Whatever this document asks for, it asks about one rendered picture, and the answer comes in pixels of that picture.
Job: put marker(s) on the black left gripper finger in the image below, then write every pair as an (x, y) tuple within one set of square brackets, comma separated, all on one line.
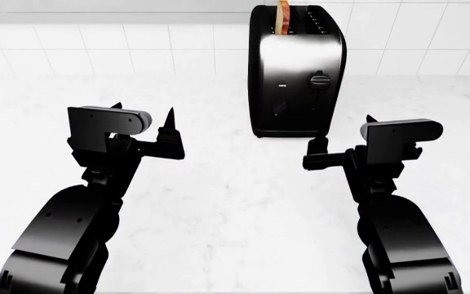
[(117, 105), (171, 141)]

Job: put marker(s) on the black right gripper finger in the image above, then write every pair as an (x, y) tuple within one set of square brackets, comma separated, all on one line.
[(317, 146), (371, 119)]

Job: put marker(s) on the black toaster lever knob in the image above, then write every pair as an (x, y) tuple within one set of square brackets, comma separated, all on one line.
[(320, 80)]

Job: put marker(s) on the black two-slot toaster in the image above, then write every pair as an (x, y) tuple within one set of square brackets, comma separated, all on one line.
[(292, 55)]

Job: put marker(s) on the toasted bread slice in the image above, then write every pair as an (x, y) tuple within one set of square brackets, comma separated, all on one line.
[(282, 18)]

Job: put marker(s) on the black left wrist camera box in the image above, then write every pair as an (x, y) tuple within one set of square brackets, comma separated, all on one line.
[(104, 122)]

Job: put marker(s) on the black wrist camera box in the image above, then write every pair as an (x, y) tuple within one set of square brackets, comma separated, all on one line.
[(398, 134), (104, 122)]

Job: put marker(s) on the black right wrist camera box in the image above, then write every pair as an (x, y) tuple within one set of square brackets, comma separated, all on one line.
[(398, 134)]

